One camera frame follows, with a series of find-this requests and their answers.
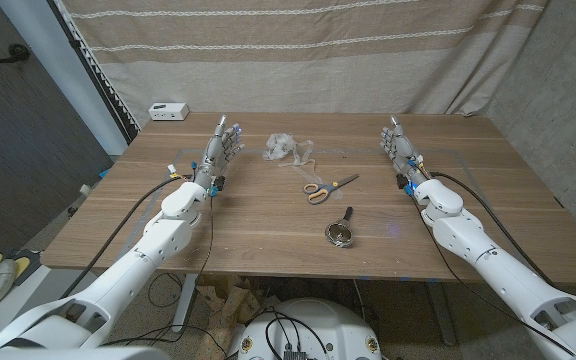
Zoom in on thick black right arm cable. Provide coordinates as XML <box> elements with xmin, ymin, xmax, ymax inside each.
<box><xmin>428</xmin><ymin>171</ymin><xmax>555</xmax><ymax>287</ymax></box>

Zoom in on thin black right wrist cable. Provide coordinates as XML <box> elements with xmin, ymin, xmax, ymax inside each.
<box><xmin>409</xmin><ymin>193</ymin><xmax>576</xmax><ymax>357</ymax></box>

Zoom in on beige striped curtain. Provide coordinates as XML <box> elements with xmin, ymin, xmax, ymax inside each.
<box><xmin>60</xmin><ymin>0</ymin><xmax>552</xmax><ymax>117</ymax></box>

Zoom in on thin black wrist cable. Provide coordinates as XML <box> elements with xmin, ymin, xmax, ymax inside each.
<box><xmin>409</xmin><ymin>193</ymin><xmax>576</xmax><ymax>357</ymax></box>
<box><xmin>195</xmin><ymin>192</ymin><xmax>216</xmax><ymax>289</ymax></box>

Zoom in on white table leg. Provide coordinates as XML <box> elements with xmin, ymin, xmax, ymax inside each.
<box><xmin>171</xmin><ymin>273</ymin><xmax>200</xmax><ymax>334</ymax></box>

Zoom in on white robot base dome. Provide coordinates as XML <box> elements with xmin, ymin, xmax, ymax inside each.
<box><xmin>236</xmin><ymin>298</ymin><xmax>383</xmax><ymax>360</ymax></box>

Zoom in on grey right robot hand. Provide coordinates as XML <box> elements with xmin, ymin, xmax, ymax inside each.
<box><xmin>380</xmin><ymin>116</ymin><xmax>429</xmax><ymax>186</ymax></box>

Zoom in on orange grey handled scissors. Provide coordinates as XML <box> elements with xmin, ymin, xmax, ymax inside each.
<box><xmin>302</xmin><ymin>173</ymin><xmax>360</xmax><ymax>206</ymax></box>

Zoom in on black zigzag edged strip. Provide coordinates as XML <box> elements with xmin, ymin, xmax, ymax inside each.
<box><xmin>50</xmin><ymin>0</ymin><xmax>142</xmax><ymax>144</ymax></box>

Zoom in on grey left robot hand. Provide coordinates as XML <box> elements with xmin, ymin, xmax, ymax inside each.
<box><xmin>193</xmin><ymin>114</ymin><xmax>245</xmax><ymax>187</ymax></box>

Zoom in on white power strip box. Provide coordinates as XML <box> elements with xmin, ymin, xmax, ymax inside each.
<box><xmin>148</xmin><ymin>102</ymin><xmax>191</xmax><ymax>122</ymax></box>

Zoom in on crumpled clear tape wad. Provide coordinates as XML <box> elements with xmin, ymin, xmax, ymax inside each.
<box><xmin>261</xmin><ymin>132</ymin><xmax>297</xmax><ymax>162</ymax></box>

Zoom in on grey table leg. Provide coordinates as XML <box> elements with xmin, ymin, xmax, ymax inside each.
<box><xmin>425</xmin><ymin>282</ymin><xmax>458</xmax><ymax>347</ymax></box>

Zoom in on thin black left wrist cable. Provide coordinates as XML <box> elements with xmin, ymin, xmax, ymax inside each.
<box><xmin>195</xmin><ymin>192</ymin><xmax>216</xmax><ymax>289</ymax></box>

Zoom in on crumpled brown paper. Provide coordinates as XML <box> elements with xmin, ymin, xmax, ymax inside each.
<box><xmin>197</xmin><ymin>273</ymin><xmax>279</xmax><ymax>360</ymax></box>

